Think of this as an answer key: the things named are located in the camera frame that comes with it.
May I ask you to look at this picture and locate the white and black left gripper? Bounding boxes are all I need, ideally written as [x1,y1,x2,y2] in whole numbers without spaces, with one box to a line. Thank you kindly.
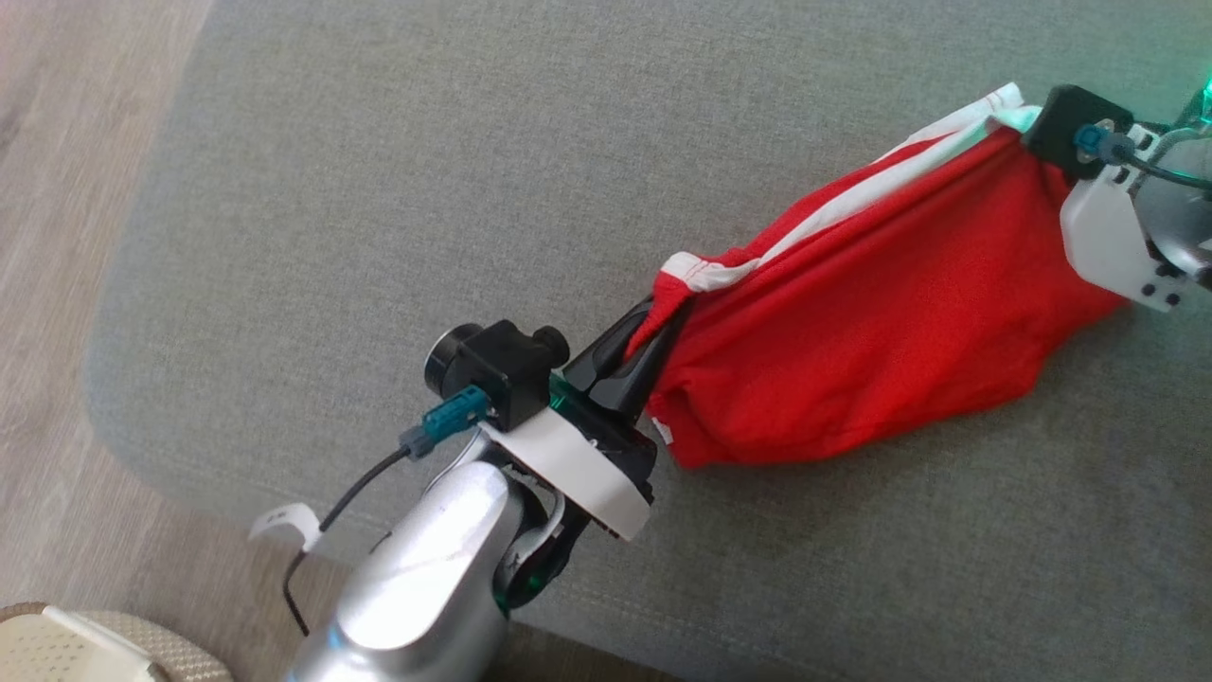
[478,300,691,542]

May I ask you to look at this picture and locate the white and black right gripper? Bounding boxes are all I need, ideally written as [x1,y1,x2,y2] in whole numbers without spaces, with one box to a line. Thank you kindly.
[1059,178,1212,314]

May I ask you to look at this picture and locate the red garment with white stripes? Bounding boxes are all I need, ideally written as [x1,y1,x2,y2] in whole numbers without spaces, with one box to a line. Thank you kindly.
[625,82,1132,470]

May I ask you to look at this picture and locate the large grey sofa seat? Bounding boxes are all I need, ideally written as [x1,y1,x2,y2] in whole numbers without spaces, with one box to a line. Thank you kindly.
[85,0,1212,682]

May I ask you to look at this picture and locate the beige woven basket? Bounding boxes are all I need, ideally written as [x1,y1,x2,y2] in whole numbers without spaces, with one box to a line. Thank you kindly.
[0,601,233,682]

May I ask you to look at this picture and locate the white perforated plastic item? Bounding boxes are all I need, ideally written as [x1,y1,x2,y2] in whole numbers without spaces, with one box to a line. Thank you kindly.
[0,606,171,682]

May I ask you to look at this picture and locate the black cable with teal connector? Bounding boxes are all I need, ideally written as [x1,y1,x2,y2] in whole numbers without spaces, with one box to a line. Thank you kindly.
[282,384,493,637]
[1075,123,1212,192]

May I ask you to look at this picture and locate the white cable label tag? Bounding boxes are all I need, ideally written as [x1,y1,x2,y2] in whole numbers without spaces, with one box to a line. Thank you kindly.
[248,503,323,552]

